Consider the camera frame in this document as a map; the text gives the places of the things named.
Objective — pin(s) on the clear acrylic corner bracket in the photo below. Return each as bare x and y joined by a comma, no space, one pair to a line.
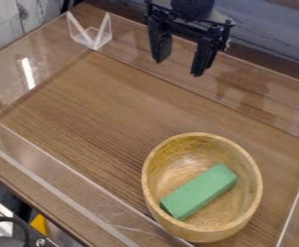
91,37

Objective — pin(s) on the brown wooden bowl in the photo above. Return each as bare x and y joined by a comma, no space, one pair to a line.
181,159

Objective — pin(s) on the clear acrylic barrier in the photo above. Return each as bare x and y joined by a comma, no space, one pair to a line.
75,203

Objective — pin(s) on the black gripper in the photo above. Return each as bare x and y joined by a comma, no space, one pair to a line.
186,16

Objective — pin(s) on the yellow tag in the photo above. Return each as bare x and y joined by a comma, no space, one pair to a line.
39,224

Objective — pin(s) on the green rectangular block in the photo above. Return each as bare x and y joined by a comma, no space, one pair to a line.
194,195

